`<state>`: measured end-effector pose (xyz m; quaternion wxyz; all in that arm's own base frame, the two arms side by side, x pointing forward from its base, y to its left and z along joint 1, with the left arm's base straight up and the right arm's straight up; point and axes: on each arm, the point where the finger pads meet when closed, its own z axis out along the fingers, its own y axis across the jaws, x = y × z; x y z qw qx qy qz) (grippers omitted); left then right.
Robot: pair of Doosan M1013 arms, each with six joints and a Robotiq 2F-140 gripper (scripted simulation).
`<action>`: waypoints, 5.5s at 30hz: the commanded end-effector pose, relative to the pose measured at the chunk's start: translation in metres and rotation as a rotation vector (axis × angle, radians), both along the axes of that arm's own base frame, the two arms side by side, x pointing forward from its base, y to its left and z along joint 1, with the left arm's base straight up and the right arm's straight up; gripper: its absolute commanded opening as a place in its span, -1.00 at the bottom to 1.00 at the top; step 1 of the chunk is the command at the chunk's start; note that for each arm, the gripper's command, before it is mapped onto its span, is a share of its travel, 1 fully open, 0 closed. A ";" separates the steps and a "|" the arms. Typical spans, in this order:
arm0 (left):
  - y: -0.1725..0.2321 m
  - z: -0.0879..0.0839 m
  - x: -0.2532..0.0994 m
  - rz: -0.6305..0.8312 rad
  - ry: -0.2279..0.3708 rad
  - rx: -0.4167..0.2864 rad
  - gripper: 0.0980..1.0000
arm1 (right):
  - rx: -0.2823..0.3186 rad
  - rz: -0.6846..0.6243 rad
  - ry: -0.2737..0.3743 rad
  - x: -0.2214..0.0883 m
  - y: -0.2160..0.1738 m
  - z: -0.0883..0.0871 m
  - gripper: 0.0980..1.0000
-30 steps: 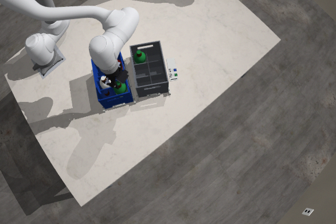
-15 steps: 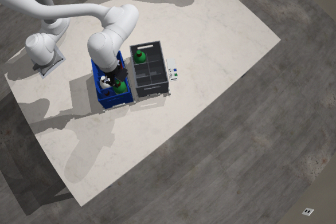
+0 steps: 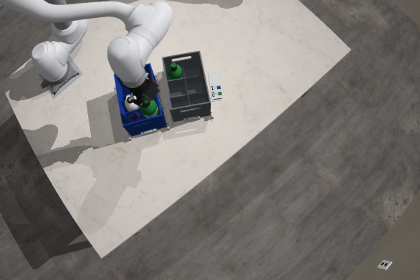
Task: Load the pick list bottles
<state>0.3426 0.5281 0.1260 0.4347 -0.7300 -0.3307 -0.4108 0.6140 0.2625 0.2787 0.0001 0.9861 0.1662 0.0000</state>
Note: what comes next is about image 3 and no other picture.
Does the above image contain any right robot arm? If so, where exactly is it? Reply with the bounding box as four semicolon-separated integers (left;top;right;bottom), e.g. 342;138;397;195
0;0;173;93

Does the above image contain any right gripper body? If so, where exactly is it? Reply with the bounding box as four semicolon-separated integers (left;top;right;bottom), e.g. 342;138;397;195
128;79;147;96

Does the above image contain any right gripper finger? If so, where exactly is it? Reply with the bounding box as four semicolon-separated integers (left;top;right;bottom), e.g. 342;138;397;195
146;72;151;85
127;91;147;108

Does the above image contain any white paper pick list strip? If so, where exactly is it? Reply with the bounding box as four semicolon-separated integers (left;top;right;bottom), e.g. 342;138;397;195
208;72;223;102

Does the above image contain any white bottle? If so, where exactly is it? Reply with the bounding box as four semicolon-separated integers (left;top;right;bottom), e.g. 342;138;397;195
125;95;140;112

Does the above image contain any green bottle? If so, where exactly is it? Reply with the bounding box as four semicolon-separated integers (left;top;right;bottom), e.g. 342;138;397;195
140;97;159;118
167;62;183;80

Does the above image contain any blue crate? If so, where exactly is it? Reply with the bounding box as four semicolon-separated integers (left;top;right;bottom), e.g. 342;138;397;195
114;63;167;136

